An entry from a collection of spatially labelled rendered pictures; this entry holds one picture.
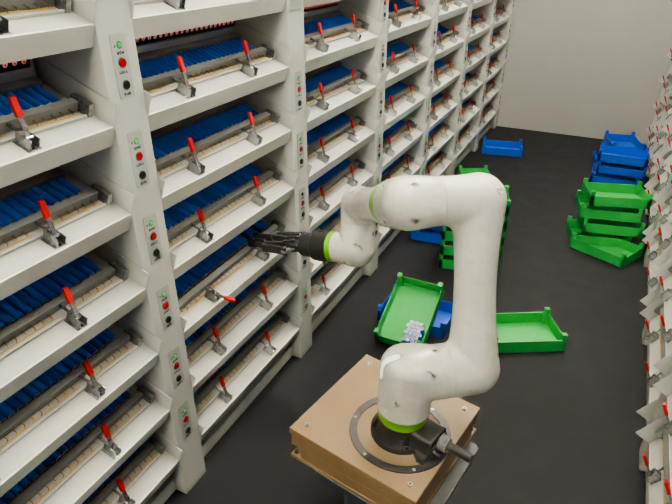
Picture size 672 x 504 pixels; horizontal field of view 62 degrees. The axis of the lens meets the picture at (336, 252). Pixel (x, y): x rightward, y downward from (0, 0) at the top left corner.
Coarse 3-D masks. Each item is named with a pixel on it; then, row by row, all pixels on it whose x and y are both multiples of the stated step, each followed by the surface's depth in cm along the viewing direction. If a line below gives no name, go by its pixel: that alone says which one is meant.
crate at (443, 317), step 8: (384, 304) 249; (440, 304) 250; (448, 304) 248; (440, 312) 250; (448, 312) 250; (440, 320) 245; (448, 320) 236; (432, 328) 233; (440, 328) 232; (448, 328) 239; (440, 336) 234
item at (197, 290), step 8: (264, 232) 190; (272, 232) 193; (248, 248) 180; (240, 256) 176; (224, 264) 171; (232, 264) 173; (216, 272) 167; (224, 272) 170; (232, 272) 172; (208, 280) 164; (200, 288) 160; (184, 296) 156; (192, 296) 157; (200, 296) 160; (184, 304) 155
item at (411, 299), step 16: (400, 288) 245; (416, 288) 243; (432, 288) 240; (400, 304) 240; (416, 304) 239; (432, 304) 237; (384, 320) 236; (400, 320) 236; (416, 320) 234; (432, 320) 230; (384, 336) 233; (400, 336) 231
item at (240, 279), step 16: (272, 224) 196; (288, 224) 195; (272, 256) 185; (240, 272) 174; (256, 272) 177; (192, 288) 163; (224, 288) 167; (240, 288) 172; (192, 304) 158; (208, 304) 160; (224, 304) 167; (192, 320) 154
